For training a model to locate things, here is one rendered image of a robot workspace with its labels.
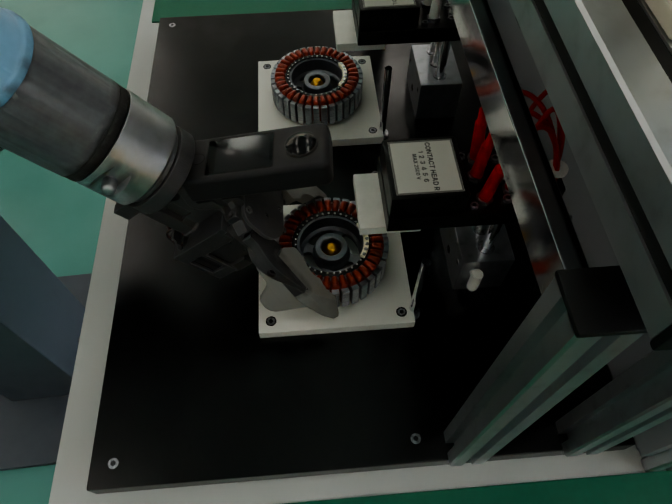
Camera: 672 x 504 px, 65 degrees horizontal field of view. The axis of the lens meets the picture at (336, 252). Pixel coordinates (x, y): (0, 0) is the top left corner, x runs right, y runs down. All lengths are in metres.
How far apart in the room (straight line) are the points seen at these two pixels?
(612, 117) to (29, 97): 0.31
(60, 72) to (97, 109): 0.03
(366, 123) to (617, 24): 0.44
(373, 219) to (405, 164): 0.05
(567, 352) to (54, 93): 0.31
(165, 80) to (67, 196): 1.04
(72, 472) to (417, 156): 0.41
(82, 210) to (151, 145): 1.33
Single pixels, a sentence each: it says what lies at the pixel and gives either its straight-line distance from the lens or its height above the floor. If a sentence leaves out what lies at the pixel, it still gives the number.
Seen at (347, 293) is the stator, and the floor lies 0.81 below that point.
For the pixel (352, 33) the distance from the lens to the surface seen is 0.63.
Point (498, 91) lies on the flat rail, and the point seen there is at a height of 1.04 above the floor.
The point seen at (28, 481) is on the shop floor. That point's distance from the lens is 1.43.
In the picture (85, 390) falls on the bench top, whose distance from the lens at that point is 0.58.
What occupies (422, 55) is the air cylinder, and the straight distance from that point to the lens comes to 0.70.
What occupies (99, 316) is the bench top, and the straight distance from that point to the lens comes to 0.60.
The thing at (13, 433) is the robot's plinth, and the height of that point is 0.02.
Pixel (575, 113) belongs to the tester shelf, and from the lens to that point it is 0.26.
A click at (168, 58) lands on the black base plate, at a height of 0.77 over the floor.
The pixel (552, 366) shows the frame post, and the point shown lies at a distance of 0.27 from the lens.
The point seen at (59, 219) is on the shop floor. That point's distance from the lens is 1.73.
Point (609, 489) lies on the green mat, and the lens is 0.56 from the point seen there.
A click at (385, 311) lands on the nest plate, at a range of 0.52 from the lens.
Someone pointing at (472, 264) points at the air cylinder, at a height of 0.82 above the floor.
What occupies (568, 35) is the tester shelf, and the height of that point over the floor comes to 1.10.
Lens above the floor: 1.25
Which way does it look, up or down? 58 degrees down
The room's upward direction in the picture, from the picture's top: straight up
